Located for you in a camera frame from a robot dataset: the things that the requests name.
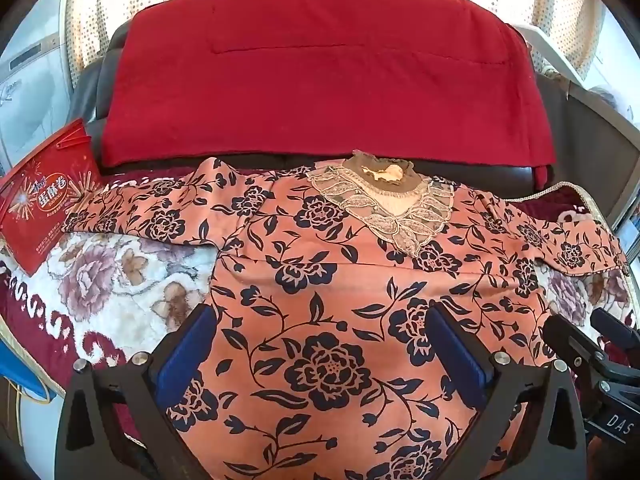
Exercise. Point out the red plush blanket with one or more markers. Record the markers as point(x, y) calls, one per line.
point(310, 85)

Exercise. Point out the orange floral blouse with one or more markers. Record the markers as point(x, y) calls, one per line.
point(325, 285)

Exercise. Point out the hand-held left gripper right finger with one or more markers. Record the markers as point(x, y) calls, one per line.
point(457, 352)

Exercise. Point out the white plastic frame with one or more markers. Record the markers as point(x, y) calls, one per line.
point(555, 45)

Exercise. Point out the blue plastic object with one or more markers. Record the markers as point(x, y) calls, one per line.
point(22, 370)

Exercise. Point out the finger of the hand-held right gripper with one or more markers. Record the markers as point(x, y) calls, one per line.
point(612, 327)
point(570, 342)

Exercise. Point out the floral printed blanket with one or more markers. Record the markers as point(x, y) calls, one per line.
point(100, 280)

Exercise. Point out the white appliance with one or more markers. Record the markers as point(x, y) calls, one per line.
point(30, 100)

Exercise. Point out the red gift box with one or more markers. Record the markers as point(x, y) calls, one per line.
point(40, 210)

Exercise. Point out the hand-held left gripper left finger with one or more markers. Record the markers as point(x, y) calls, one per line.
point(187, 355)

